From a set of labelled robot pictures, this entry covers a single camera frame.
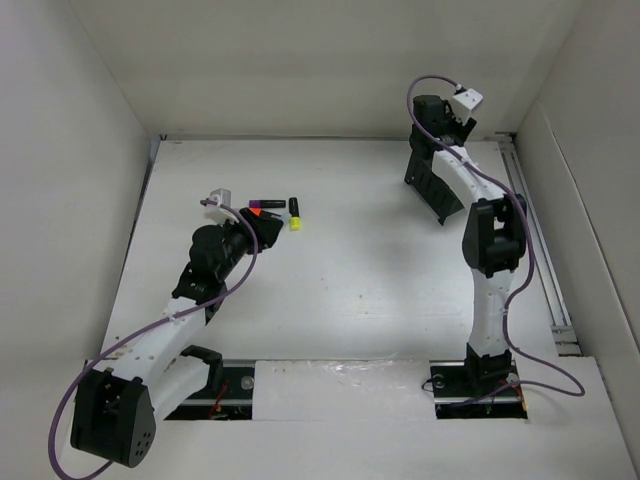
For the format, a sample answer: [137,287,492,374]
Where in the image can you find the purple cap black highlighter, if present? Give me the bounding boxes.
[249,199,287,209]

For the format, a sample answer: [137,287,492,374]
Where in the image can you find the yellow cap black highlighter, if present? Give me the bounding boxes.
[288,197,301,231]

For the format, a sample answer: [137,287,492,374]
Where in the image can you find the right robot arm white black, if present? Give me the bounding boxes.
[404,95,526,398]

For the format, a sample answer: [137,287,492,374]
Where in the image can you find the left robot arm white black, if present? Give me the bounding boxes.
[70,208,285,468]

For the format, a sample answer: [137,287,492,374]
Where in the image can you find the black two-compartment organizer box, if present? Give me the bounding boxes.
[404,151,463,225]

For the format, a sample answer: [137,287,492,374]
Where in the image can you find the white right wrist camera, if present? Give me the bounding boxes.
[449,88,484,124]

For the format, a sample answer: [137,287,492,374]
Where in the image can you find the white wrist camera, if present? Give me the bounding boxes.
[449,88,484,124]
[202,188,238,225]

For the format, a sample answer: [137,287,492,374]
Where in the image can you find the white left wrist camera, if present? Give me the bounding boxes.
[202,188,238,225]

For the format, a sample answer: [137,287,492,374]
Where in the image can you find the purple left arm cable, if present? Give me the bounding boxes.
[48,198,260,478]

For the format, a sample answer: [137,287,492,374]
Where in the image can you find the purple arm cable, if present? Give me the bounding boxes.
[48,198,260,478]
[406,75,586,406]

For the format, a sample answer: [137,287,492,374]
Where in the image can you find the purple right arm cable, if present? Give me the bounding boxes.
[406,75,586,406]

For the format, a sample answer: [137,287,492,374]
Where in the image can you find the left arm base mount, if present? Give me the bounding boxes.
[166,360,256,421]

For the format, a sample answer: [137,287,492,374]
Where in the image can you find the aluminium rail right side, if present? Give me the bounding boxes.
[498,134,583,357]

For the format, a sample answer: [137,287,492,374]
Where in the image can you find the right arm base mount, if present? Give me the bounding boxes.
[421,361,528,420]

